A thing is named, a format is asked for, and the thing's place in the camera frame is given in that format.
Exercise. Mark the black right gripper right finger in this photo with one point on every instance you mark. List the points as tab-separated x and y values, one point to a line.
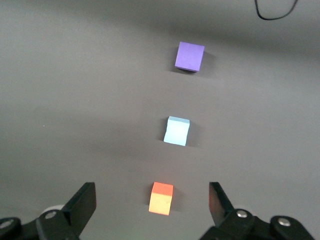
220	207

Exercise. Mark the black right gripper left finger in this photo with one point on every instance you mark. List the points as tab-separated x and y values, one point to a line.
80	207

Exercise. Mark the light blue foam block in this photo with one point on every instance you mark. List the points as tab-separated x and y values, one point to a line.
176	131

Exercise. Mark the orange foam block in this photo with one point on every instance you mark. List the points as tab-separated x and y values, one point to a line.
161	202

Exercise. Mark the purple foam block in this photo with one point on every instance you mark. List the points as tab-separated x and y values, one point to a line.
190	56

